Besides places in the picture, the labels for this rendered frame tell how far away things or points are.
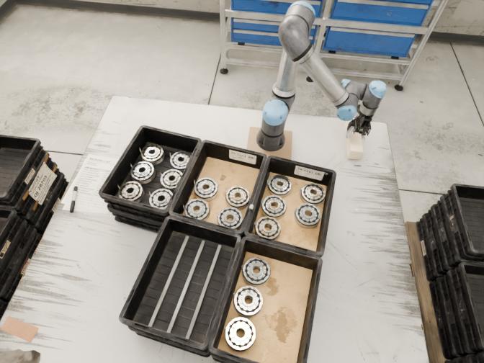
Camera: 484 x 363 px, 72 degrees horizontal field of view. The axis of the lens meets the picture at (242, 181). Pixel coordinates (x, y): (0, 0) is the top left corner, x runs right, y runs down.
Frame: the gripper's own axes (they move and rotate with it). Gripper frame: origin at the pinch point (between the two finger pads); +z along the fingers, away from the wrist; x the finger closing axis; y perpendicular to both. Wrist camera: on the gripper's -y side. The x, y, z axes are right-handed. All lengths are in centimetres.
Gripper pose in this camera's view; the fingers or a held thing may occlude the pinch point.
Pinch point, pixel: (353, 136)
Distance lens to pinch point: 186.1
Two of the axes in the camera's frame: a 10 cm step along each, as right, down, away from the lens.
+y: -1.2, 8.2, -5.6
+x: 9.9, 1.1, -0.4
